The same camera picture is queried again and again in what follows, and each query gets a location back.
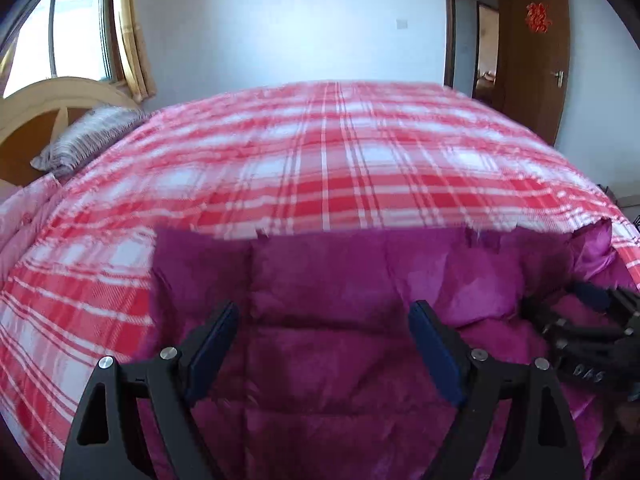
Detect purple down jacket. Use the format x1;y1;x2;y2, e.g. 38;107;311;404
138;220;634;479

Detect red white plaid bedspread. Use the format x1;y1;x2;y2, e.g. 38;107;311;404
1;82;639;479

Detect brown wooden door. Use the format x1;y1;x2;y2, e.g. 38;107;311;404
498;0;570;146

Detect pink quilted blanket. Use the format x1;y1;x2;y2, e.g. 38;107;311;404
0;174;63;284

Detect red double happiness decoration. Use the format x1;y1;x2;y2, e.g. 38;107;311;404
525;2;552;34

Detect striped pillow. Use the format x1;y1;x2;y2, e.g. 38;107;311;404
30;106;148;178

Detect wooden arched headboard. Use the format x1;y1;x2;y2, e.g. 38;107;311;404
0;77;138;186

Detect yellow curtain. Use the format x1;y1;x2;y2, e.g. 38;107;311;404
113;0;156;103

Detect silver door handle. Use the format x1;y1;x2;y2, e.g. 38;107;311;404
551;70;565;88

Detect dark wooden door frame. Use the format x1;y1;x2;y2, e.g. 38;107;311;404
444;0;510;110

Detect window with frame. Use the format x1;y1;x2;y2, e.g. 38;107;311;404
1;0;124;98

